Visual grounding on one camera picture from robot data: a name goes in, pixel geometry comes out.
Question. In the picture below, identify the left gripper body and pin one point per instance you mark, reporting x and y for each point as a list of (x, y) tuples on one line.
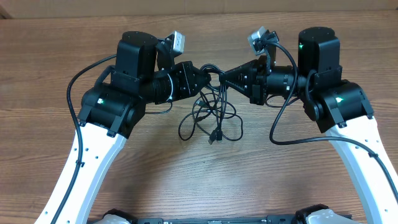
[(181, 86)]

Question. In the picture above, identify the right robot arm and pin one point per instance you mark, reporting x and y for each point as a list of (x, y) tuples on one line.
[(340, 108)]

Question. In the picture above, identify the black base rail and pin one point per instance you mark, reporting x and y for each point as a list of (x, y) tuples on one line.
[(314, 214)]

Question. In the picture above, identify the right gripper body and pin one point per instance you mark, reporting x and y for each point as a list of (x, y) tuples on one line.
[(260, 86)]

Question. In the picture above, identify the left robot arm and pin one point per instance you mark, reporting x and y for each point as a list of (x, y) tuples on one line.
[(144, 72)]

